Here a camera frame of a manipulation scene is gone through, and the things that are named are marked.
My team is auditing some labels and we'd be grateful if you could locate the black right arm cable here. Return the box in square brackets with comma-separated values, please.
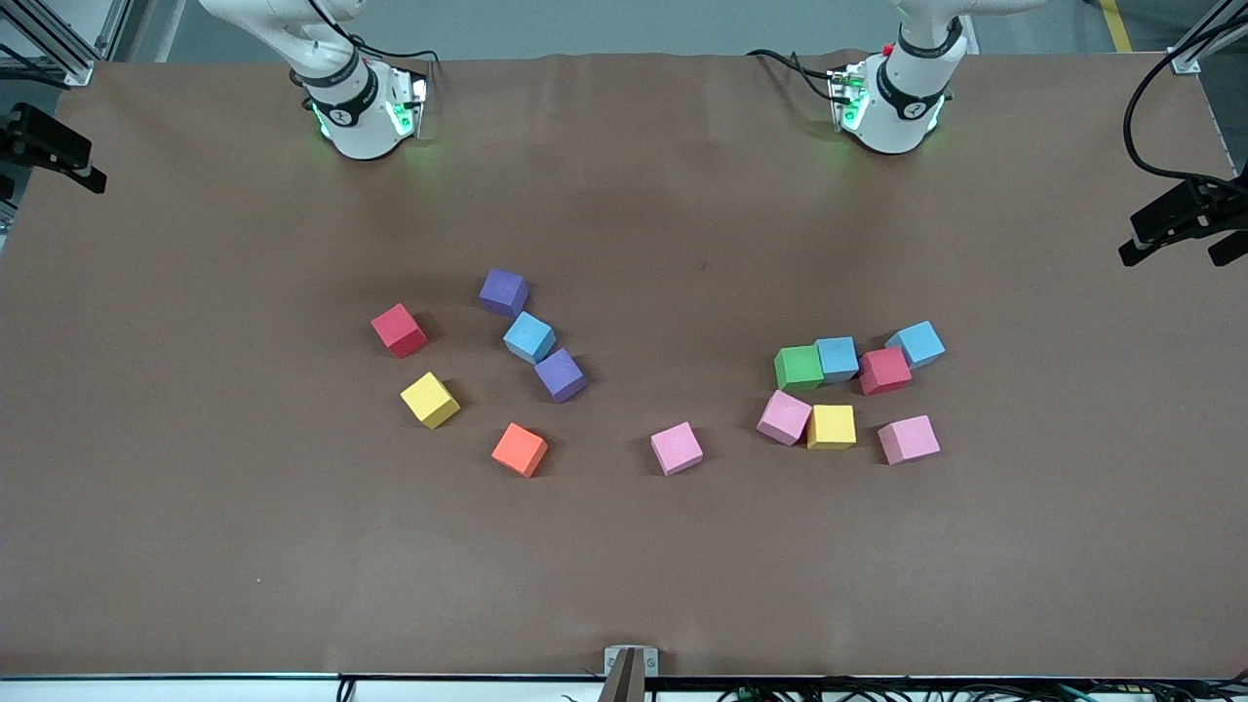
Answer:
[302, 0, 442, 69]

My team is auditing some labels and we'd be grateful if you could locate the yellow foam cube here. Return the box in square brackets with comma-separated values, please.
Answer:
[400, 371, 461, 430]
[807, 405, 858, 450]

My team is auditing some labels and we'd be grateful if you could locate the aluminium frame post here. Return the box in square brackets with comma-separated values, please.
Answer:
[1168, 0, 1248, 76]
[0, 0, 133, 87]

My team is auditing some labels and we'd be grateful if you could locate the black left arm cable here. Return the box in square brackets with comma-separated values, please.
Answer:
[1121, 15, 1248, 186]

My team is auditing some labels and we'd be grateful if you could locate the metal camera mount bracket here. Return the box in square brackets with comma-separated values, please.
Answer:
[604, 645, 660, 702]

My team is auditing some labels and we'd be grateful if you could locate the blue foam cube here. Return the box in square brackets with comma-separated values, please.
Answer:
[815, 336, 861, 383]
[885, 321, 947, 370]
[502, 311, 558, 366]

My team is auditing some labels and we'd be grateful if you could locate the black left base cable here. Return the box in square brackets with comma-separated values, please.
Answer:
[746, 47, 841, 103]

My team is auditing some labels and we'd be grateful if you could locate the white table edge rail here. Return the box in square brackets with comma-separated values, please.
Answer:
[0, 675, 1248, 702]

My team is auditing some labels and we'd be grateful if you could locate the orange foam cube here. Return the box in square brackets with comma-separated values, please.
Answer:
[490, 422, 550, 479]

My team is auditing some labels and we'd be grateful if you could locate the purple foam cube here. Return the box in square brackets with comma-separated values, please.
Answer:
[479, 268, 530, 318]
[533, 348, 589, 404]

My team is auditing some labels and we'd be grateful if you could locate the green foam cube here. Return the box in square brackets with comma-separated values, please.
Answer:
[773, 345, 826, 393]

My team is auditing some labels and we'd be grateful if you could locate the red foam cube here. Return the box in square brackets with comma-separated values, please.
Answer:
[370, 302, 429, 360]
[858, 347, 914, 396]

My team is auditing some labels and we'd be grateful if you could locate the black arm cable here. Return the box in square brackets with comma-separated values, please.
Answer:
[302, 0, 442, 69]
[1121, 15, 1248, 186]

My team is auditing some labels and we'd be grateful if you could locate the pink foam cube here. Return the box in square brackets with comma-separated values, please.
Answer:
[877, 414, 943, 465]
[757, 390, 814, 447]
[650, 421, 705, 477]

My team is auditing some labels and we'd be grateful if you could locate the brown table cover mat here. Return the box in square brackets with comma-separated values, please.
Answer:
[0, 49, 1248, 679]

